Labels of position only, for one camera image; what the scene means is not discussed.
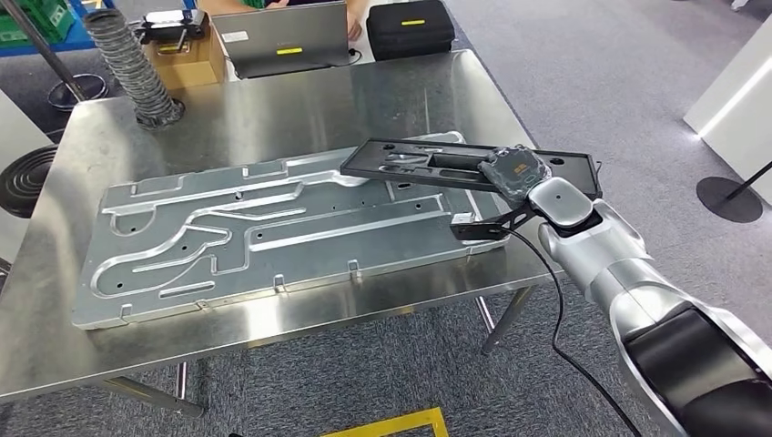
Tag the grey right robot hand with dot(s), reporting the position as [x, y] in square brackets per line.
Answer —
[516, 172]

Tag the person's hand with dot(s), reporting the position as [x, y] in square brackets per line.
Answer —
[354, 27]

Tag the black plastic panel part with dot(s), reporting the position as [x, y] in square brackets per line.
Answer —
[422, 166]

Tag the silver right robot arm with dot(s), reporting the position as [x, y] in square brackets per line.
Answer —
[633, 289]

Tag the stainless steel workbench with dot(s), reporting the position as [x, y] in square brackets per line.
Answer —
[241, 151]

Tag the black zip case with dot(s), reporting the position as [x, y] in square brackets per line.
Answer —
[410, 30]

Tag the grey laptop with yellow sticker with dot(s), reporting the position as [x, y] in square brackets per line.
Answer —
[283, 36]

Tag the brown cardboard box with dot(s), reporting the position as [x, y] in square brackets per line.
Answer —
[193, 66]

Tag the black and white device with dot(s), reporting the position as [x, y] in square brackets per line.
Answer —
[172, 24]

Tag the grey stanchion with round base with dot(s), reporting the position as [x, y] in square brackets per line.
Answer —
[72, 90]
[730, 199]

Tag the machined aluminium fixture plate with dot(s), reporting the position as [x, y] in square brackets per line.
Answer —
[271, 241]

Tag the yellow floor tape square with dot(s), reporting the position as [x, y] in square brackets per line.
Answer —
[392, 424]

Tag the green plastic crate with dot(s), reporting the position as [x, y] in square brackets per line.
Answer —
[36, 21]

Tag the white steel-legged table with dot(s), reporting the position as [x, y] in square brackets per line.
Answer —
[15, 139]

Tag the black round stool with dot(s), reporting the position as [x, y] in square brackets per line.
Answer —
[24, 181]

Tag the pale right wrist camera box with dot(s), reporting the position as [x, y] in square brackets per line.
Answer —
[476, 228]

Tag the white wall panel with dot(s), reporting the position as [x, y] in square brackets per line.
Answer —
[736, 108]

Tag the blue metal frame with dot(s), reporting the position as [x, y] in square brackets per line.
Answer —
[48, 45]

